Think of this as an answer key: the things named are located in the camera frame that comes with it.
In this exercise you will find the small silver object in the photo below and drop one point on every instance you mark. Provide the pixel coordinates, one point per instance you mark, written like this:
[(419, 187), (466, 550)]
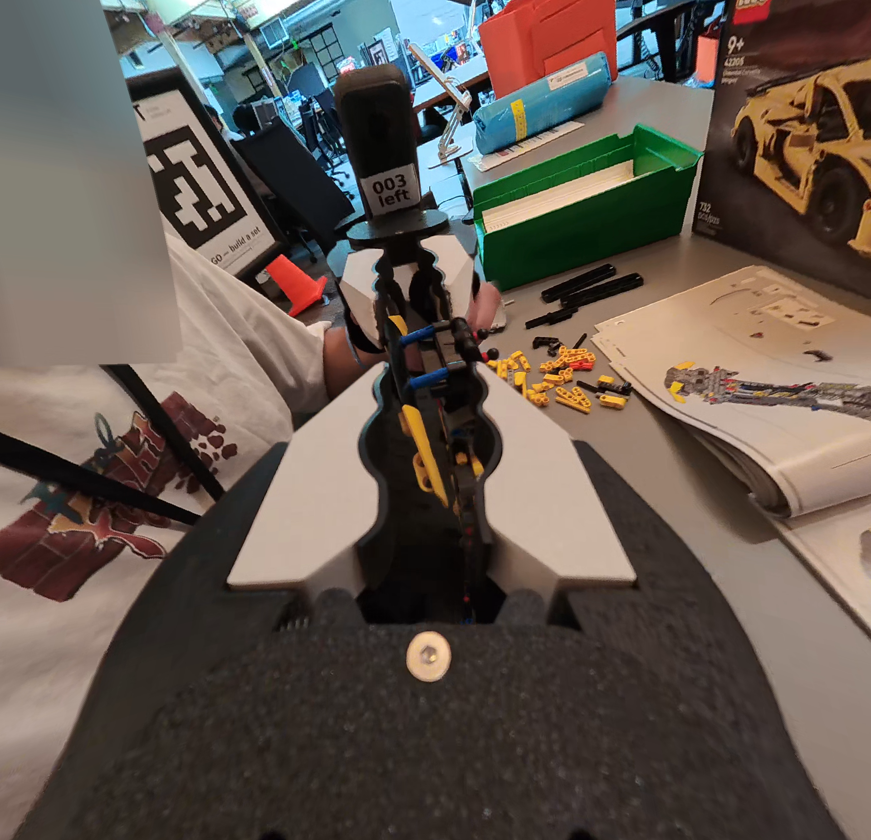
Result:
[(500, 316)]

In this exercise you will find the blue rolled bundle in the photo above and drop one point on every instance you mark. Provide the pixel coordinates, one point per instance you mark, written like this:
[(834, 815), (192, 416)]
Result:
[(544, 105)]

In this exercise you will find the pile of yellow lego pieces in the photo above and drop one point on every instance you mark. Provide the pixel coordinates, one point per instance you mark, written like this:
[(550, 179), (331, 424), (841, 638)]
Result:
[(565, 377)]

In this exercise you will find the black white marker sign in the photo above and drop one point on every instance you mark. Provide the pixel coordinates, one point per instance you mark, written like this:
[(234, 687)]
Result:
[(190, 180)]

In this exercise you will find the yellow thin lego beam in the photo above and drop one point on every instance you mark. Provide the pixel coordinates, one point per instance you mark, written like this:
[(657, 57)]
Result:
[(422, 445)]

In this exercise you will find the orange felt bag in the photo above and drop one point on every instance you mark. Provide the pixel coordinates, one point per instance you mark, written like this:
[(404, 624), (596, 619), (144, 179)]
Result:
[(544, 30)]

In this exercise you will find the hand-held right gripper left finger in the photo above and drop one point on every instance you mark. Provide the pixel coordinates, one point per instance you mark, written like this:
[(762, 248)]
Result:
[(306, 513)]

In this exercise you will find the white wooden desk lamp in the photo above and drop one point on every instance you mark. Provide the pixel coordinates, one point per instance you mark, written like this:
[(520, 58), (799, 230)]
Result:
[(452, 125)]

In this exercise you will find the small black lego connector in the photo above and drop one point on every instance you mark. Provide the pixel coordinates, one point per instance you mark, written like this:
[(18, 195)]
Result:
[(544, 343)]

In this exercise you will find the lego car chassis model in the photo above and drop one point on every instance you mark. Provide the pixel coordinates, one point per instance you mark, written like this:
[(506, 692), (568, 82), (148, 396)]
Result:
[(442, 357)]

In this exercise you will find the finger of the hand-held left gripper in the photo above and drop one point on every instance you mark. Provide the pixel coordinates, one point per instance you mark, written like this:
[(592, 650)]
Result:
[(357, 289), (456, 268)]

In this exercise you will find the white booklet stack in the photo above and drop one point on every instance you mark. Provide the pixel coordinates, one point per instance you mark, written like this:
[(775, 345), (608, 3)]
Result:
[(544, 200)]

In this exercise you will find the black lego beam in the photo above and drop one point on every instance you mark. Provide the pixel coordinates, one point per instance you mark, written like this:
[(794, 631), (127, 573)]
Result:
[(551, 317)]

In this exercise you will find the dark lego set box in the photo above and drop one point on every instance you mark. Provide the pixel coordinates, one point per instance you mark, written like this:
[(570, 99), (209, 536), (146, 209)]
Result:
[(782, 139)]

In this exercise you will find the white paper strip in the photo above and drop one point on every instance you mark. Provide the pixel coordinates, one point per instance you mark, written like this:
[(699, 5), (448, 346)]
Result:
[(531, 145)]

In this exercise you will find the person's left hand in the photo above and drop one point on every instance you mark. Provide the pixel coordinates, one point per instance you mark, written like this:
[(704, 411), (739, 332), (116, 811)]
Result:
[(486, 309)]

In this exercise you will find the person's left forearm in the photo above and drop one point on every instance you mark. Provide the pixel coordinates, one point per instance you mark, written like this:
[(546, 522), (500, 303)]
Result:
[(347, 370)]

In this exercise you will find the green plastic bin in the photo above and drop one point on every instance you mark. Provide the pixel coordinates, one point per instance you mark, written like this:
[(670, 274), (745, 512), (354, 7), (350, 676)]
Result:
[(578, 241)]

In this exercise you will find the black lego frame piece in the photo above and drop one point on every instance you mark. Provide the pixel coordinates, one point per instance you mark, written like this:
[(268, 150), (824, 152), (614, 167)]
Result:
[(605, 290), (578, 282)]

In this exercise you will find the large orange traffic cone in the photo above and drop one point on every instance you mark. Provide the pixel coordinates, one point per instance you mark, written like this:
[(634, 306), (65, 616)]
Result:
[(296, 285)]

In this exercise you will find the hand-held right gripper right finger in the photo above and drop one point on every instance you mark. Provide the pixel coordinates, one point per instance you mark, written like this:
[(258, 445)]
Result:
[(558, 513)]

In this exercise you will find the lego instruction booklet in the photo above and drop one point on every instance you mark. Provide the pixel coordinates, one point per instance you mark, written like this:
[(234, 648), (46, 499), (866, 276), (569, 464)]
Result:
[(748, 391)]

